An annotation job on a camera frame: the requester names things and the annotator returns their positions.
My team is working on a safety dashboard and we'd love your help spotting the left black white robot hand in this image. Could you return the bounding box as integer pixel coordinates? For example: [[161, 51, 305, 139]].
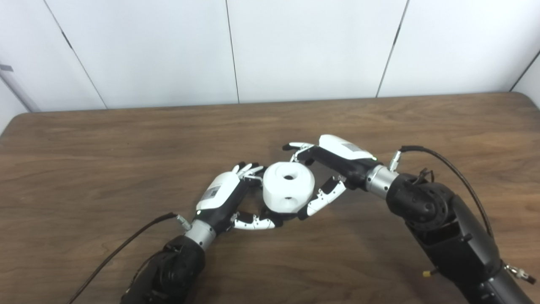
[[194, 162, 283, 233]]

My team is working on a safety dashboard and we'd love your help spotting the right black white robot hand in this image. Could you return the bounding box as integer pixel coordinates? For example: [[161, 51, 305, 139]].
[[282, 135, 378, 221]]

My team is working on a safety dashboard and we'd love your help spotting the round white piece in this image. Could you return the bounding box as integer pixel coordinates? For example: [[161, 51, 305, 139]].
[[262, 163, 316, 213]]

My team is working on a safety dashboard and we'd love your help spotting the black holder with flange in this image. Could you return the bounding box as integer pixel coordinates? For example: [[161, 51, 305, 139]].
[[270, 210, 301, 224]]

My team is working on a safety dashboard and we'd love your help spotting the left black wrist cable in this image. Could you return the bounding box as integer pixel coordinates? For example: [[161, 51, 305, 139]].
[[65, 212, 193, 304]]

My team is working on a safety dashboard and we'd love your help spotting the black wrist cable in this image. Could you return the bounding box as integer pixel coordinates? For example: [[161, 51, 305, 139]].
[[65, 212, 193, 304], [389, 145, 494, 238]]

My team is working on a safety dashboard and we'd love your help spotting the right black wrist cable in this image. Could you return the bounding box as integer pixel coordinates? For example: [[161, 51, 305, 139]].
[[389, 145, 494, 238]]

